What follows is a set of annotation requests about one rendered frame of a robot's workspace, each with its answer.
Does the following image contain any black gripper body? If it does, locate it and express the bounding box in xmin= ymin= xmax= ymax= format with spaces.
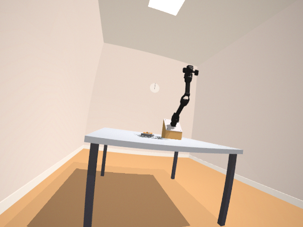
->
xmin=183 ymin=68 xmax=199 ymax=76

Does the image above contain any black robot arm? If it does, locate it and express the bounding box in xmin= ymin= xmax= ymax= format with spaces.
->
xmin=170 ymin=65 xmax=194 ymax=127

